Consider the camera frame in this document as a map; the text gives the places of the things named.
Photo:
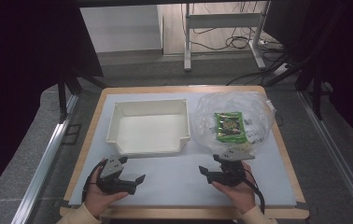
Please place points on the white metal desk frame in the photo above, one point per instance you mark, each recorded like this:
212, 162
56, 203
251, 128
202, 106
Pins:
224, 20

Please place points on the green snack packet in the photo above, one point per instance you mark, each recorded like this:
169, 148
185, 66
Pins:
230, 127

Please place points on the black metal stand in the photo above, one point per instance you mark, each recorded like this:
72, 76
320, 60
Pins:
62, 96
316, 84

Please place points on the aluminium floor rail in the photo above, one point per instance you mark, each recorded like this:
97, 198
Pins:
45, 158
336, 155

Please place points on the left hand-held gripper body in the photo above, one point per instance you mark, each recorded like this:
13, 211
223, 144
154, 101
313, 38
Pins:
111, 169

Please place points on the clear plastic bag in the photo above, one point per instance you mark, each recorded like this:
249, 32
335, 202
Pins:
258, 112

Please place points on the pale blue table mat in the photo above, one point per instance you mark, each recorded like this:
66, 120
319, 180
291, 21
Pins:
171, 183

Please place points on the black floor plate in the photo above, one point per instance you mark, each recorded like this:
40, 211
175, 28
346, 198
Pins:
72, 134

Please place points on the white plastic bin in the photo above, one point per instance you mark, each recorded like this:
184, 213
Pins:
149, 129

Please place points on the person's right hand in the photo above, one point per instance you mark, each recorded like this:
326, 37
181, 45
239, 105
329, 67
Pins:
239, 193

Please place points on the black curtain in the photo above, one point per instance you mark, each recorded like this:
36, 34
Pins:
19, 77
345, 62

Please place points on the white power strip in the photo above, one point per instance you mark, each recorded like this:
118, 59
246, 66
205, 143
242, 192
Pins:
282, 69

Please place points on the person's left hand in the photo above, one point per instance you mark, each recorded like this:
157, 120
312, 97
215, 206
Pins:
98, 194

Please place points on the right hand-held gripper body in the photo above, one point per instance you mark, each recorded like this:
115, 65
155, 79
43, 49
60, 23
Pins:
233, 174

